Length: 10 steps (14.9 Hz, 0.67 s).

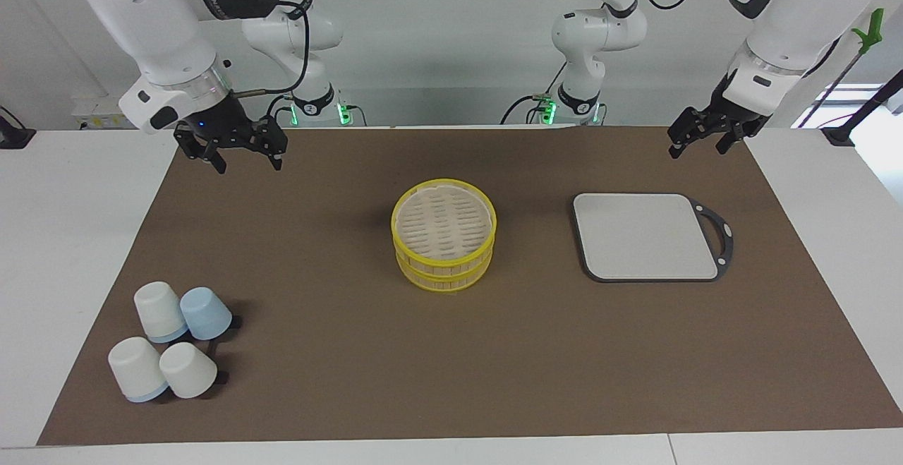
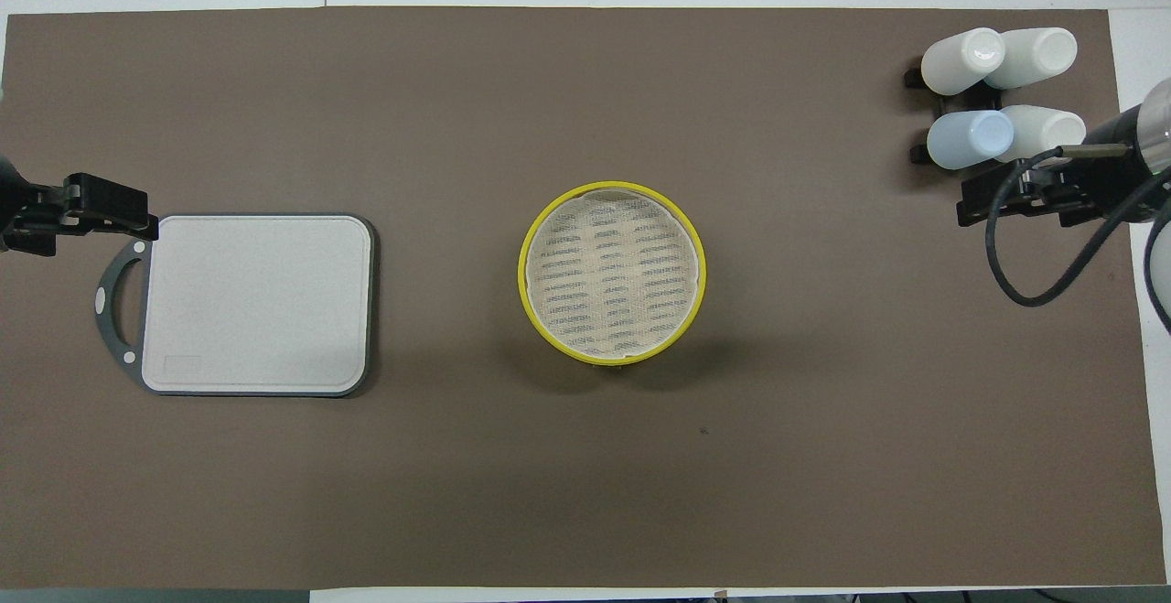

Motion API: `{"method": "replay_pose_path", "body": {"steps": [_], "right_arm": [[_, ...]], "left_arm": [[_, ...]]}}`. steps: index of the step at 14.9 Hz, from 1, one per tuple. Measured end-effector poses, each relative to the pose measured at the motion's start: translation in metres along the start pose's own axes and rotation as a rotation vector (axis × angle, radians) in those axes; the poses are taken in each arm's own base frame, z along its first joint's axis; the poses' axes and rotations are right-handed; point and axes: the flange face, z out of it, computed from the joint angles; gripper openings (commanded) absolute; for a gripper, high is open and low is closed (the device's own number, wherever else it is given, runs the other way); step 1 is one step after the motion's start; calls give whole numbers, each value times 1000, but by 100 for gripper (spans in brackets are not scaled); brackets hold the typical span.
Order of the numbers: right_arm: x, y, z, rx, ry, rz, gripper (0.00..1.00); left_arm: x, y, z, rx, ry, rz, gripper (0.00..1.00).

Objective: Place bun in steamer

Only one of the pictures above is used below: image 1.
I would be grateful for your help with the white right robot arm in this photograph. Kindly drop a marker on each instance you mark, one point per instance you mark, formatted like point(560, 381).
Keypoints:
point(141, 20)

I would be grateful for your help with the light blue plastic cup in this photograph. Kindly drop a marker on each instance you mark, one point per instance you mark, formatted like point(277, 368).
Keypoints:
point(206, 313)

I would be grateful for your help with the black table clamp mount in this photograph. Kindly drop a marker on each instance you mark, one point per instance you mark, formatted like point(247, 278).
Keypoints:
point(10, 133)

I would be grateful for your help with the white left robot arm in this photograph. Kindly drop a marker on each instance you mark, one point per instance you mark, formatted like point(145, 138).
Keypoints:
point(797, 20)

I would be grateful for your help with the brown table mat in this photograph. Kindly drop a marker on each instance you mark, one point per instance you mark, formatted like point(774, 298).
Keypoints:
point(353, 380)

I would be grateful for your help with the black stand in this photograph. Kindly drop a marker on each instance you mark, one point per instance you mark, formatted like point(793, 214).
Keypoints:
point(868, 109)

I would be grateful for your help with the white power strip box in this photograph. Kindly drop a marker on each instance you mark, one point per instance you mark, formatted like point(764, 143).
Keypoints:
point(99, 112)

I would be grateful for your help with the green plastic clamp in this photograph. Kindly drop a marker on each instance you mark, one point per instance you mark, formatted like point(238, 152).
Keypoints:
point(871, 31)

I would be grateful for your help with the thin metal rod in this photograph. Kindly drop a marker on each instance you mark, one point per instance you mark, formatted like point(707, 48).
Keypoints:
point(832, 87)

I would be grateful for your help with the white plastic cup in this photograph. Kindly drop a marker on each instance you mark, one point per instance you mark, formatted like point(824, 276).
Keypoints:
point(137, 370)
point(187, 372)
point(159, 310)

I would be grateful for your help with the white perforated steamer liner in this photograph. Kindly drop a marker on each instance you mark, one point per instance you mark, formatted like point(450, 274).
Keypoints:
point(444, 218)

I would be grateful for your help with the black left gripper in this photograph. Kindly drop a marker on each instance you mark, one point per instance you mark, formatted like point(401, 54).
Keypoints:
point(716, 121)

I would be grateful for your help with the white cutting board grey rim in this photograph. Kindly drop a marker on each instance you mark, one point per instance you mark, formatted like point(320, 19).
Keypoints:
point(635, 239)

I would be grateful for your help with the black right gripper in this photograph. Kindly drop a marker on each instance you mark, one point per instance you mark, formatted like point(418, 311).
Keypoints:
point(229, 130)

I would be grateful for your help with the yellow rimmed bamboo steamer tier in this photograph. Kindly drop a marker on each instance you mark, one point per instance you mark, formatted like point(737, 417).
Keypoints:
point(444, 286)
point(444, 264)

